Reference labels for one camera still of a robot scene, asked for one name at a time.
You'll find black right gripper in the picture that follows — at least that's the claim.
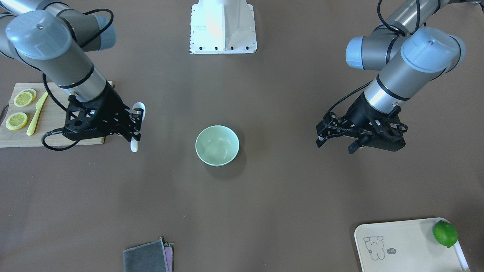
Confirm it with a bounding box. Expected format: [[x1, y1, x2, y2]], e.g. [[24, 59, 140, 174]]
[[62, 82, 143, 142]]

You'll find yellow plastic knife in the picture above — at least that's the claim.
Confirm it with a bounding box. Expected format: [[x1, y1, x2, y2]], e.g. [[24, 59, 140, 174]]
[[26, 92, 49, 136]]

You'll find green lime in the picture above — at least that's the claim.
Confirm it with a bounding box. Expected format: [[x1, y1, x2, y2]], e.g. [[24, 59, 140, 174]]
[[432, 220, 458, 248]]

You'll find cream serving tray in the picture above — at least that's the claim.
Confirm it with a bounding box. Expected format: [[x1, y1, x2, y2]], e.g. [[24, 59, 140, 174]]
[[354, 217, 470, 272]]

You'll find light green bowl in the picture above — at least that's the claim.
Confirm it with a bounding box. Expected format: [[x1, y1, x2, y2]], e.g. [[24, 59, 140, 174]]
[[195, 125, 240, 167]]

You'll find grey folded cloth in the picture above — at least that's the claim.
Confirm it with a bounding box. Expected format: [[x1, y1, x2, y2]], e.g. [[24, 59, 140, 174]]
[[123, 237, 174, 272]]

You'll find lemon slice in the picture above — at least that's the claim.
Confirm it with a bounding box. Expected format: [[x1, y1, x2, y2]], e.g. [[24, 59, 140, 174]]
[[14, 92, 34, 107], [21, 88, 37, 100], [5, 112, 28, 131]]

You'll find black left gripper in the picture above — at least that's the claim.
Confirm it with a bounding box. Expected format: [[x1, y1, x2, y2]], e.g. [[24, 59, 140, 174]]
[[316, 94, 408, 155]]

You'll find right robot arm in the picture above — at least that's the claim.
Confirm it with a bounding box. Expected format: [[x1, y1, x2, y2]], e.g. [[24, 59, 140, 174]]
[[1, 0, 145, 151]]

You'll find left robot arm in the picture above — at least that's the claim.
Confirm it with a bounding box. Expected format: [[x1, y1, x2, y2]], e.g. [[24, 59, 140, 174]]
[[316, 0, 466, 154]]

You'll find bamboo cutting board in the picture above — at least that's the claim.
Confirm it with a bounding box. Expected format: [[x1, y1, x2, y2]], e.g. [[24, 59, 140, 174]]
[[0, 82, 105, 148]]

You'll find white ceramic spoon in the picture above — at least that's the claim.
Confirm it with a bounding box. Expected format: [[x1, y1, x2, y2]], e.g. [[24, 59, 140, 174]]
[[130, 102, 146, 153]]

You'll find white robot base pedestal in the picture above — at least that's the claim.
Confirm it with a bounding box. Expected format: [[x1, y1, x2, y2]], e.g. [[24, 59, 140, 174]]
[[189, 0, 258, 54]]

